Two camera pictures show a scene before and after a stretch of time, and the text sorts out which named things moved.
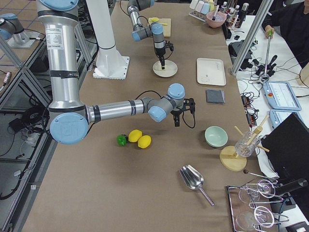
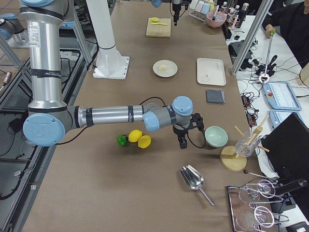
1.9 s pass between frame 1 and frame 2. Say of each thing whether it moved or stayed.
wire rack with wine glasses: stayed
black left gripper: moved
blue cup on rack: stayed
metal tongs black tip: stayed
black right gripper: moved
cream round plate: stayed
